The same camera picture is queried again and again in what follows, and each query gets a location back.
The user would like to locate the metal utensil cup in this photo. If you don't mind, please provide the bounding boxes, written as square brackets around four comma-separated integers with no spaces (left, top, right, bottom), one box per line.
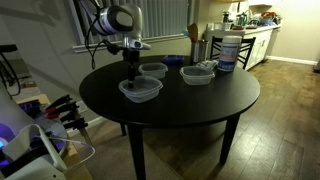
[190,39,210,65]

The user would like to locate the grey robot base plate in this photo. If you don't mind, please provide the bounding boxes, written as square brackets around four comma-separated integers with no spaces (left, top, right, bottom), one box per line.
[33,116,69,158]

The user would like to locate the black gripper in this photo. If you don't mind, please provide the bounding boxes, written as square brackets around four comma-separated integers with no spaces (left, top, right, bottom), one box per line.
[121,48,141,90]

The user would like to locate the black clamp red handle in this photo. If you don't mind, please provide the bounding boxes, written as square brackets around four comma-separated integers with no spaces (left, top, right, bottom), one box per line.
[60,111,90,131]
[45,101,78,120]
[44,94,73,109]

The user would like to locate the clear plastic tub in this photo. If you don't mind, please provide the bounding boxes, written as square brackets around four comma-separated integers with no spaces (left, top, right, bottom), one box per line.
[213,21,233,32]

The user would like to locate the white window sill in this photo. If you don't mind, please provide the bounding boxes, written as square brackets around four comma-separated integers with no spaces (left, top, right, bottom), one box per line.
[72,32,189,54]

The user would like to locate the white window blinds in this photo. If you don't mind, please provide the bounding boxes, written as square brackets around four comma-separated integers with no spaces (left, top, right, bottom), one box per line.
[68,0,195,46]

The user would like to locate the black stand with cables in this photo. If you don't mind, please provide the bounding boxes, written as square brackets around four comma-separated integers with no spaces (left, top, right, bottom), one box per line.
[0,43,22,101]

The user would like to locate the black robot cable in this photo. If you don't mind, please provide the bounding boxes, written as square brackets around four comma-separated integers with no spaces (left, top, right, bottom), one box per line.
[84,0,116,70]

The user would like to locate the clear plastic lunch box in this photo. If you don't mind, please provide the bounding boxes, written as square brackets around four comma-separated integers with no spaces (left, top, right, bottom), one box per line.
[118,75,164,104]
[179,65,216,86]
[137,62,169,80]

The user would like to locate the white wipes canister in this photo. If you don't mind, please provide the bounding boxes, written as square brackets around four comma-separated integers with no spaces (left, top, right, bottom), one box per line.
[217,35,243,73]

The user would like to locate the light wooden robot table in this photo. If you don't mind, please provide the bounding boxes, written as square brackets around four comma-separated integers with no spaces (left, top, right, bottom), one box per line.
[15,93,96,180]

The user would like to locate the black metal chair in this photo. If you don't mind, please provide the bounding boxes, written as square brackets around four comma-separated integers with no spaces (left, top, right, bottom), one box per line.
[209,35,257,71]

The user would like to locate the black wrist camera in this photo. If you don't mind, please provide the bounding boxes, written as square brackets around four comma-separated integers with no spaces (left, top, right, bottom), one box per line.
[102,39,123,56]

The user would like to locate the dark bottle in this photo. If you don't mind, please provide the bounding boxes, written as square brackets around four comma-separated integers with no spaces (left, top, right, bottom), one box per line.
[222,10,231,24]

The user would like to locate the blue bowl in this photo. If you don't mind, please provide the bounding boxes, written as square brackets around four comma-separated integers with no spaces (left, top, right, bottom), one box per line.
[259,18,275,27]
[162,54,185,66]

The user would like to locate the white kitchen counter cabinet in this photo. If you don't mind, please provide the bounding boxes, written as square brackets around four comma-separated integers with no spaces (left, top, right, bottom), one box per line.
[203,22,283,72]

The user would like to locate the wooden spatula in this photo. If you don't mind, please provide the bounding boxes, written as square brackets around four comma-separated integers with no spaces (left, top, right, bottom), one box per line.
[186,22,200,43]

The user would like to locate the round black table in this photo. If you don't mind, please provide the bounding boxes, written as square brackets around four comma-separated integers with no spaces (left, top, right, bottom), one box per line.
[78,54,261,180]

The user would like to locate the red bowl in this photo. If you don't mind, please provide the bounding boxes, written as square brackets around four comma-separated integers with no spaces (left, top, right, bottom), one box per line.
[260,11,277,19]

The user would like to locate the dark kettle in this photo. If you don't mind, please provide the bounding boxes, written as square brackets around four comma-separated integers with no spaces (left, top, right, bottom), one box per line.
[235,11,249,28]

